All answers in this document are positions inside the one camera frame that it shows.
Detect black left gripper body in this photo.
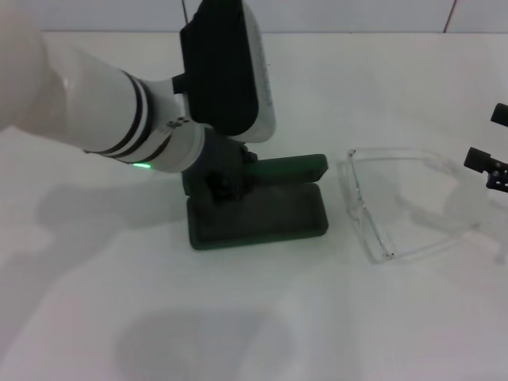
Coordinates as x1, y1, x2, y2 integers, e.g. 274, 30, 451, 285
181, 130, 247, 187

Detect green glasses case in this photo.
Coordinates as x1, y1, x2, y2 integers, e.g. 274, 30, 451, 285
181, 153, 330, 251

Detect clear white glasses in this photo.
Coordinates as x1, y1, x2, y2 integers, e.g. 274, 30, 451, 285
337, 146, 508, 266

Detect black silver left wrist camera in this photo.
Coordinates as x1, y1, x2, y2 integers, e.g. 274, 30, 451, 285
179, 0, 277, 144

